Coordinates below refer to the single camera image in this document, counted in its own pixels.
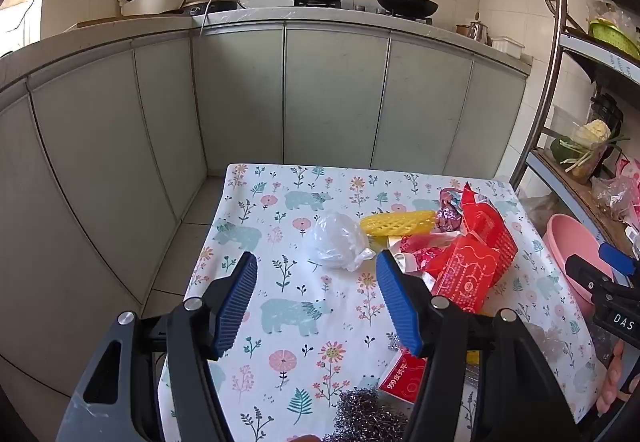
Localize cauliflower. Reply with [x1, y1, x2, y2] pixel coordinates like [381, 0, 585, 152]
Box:
[572, 119, 612, 147]

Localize black blender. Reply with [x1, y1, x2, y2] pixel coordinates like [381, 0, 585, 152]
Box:
[590, 92, 625, 143]

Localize white power cable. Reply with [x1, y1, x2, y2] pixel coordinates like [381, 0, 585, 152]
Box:
[196, 0, 216, 38]

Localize clear plastic bags in basket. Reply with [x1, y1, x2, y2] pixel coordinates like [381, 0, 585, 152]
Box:
[585, 0, 633, 27]

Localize grey kitchen cabinet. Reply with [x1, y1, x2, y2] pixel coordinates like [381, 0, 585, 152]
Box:
[0, 6, 533, 418]

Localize metal storage rack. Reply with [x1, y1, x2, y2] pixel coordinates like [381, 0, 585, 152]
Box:
[510, 0, 640, 273]

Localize pink polka dot cloth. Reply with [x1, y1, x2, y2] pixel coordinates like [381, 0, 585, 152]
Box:
[615, 157, 640, 223]

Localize torn red cardboard box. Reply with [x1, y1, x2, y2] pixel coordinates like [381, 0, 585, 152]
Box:
[460, 182, 519, 283]

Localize small steel pot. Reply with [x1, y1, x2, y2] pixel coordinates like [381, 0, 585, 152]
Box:
[467, 12, 490, 45]

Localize pink foil wrapper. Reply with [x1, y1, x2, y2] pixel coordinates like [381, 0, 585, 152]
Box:
[435, 187, 468, 233]

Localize green plastic basket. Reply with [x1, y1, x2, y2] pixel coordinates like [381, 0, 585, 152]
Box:
[587, 19, 640, 60]

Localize green pepper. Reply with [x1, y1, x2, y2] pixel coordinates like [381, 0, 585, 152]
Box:
[551, 137, 576, 163]

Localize person's right hand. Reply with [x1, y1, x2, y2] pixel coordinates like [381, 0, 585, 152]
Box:
[595, 339, 632, 415]

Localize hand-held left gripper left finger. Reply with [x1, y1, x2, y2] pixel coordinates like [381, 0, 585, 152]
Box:
[56, 251, 259, 442]

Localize green onions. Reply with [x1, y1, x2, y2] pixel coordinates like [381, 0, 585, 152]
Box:
[559, 136, 632, 173]

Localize pink plastic bucket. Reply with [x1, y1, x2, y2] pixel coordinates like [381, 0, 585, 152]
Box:
[544, 213, 616, 317]

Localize white plastic container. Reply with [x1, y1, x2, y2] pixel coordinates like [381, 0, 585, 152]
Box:
[491, 36, 525, 58]

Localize gas stove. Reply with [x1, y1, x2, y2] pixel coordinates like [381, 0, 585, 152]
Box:
[292, 0, 433, 25]

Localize black electric cooker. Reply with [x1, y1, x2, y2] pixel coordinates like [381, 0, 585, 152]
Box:
[177, 0, 240, 16]

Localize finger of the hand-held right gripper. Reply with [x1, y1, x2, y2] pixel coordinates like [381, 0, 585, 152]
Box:
[565, 254, 617, 303]
[597, 242, 640, 279]

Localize clear plastic container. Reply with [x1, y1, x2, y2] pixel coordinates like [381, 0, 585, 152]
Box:
[550, 106, 608, 183]

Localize steel wool scrubber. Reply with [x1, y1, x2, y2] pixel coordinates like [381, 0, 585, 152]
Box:
[322, 388, 416, 442]

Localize clear plastic bag with scraps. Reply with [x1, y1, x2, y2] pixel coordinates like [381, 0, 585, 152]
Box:
[591, 174, 636, 223]

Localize red white medicine box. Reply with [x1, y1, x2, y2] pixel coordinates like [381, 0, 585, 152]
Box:
[377, 349, 428, 405]

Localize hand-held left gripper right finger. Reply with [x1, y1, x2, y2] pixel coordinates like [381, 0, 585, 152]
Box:
[375, 249, 583, 442]

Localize wooden board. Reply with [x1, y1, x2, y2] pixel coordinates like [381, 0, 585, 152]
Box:
[65, 16, 131, 30]

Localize yellow foam fruit net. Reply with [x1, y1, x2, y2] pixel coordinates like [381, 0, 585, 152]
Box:
[360, 210, 440, 237]

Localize window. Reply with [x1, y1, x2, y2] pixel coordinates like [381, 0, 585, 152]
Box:
[0, 0, 56, 57]

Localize floral bear print tablecloth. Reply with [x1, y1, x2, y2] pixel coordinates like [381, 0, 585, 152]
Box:
[157, 163, 608, 442]

